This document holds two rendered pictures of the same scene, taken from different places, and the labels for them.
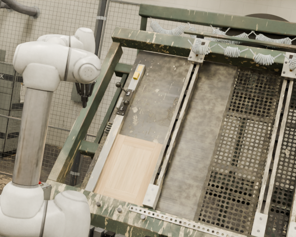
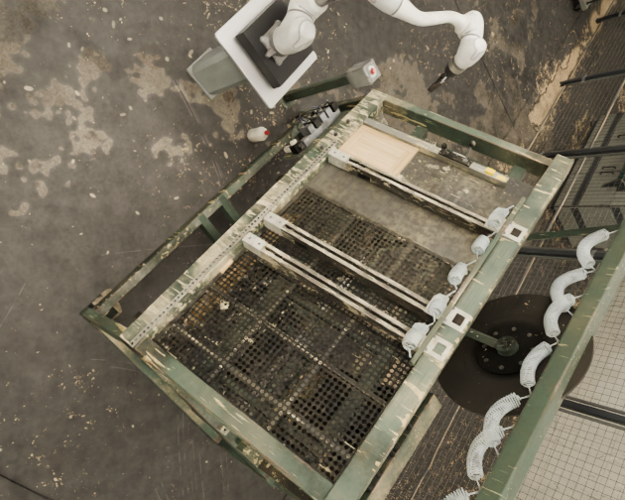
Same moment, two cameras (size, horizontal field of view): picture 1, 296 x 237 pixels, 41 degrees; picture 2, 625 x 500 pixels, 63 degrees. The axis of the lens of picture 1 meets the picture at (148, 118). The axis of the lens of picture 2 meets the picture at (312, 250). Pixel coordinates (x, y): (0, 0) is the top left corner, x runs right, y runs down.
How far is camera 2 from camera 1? 2.32 m
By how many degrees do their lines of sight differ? 51
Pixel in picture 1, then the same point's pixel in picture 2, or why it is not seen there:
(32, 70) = not seen: outside the picture
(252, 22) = (571, 339)
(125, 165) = (381, 149)
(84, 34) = (471, 41)
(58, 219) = (291, 17)
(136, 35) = (553, 176)
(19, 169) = not seen: outside the picture
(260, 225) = (274, 219)
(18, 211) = not seen: outside the picture
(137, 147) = (397, 160)
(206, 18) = (596, 287)
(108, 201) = (347, 129)
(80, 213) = (291, 30)
